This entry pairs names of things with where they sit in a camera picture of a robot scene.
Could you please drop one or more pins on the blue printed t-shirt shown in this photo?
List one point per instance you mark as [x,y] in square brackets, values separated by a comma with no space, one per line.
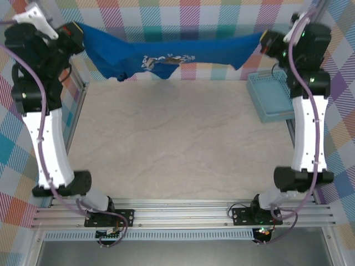
[116,52]

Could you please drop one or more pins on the light blue plastic basket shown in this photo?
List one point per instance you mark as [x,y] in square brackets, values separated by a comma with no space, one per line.
[271,97]

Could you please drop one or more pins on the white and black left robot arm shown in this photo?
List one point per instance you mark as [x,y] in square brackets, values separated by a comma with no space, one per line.
[55,144]

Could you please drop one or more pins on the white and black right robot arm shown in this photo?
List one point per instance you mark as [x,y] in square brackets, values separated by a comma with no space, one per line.
[305,133]

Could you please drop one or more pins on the electronics board with white connector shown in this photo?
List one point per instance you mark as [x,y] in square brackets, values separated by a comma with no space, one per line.
[109,234]

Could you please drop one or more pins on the electronics board with lit leds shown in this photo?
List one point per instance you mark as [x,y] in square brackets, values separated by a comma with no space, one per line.
[263,232]

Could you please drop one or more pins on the grey metal sheet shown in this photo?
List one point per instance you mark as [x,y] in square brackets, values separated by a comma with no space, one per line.
[180,253]

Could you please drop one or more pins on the aluminium frame bar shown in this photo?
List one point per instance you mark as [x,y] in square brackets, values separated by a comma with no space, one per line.
[34,249]
[331,249]

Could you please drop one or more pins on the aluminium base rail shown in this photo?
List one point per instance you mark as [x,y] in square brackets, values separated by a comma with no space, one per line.
[180,214]

